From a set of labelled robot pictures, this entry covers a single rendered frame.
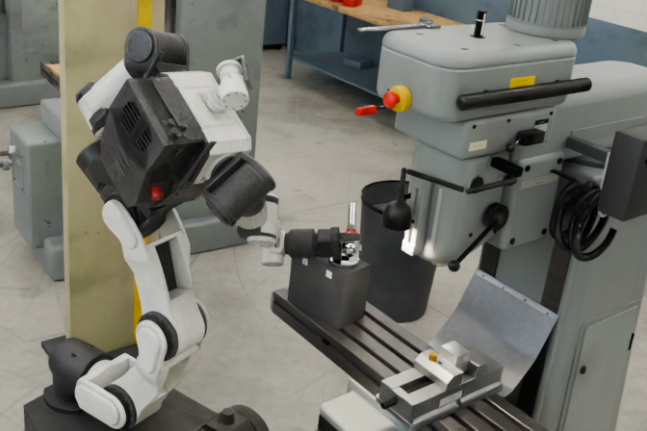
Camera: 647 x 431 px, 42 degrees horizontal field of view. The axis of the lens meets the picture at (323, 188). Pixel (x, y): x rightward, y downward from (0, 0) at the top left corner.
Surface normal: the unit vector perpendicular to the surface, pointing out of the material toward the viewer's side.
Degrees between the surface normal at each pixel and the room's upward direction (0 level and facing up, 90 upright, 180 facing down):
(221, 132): 35
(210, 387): 0
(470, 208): 90
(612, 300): 88
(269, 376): 0
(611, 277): 88
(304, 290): 90
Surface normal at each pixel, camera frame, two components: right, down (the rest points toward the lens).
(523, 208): 0.61, 0.36
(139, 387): -0.57, 0.26
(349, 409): 0.10, -0.92
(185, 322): 0.76, -0.20
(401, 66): -0.79, 0.16
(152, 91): 0.55, -0.58
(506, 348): -0.49, -0.52
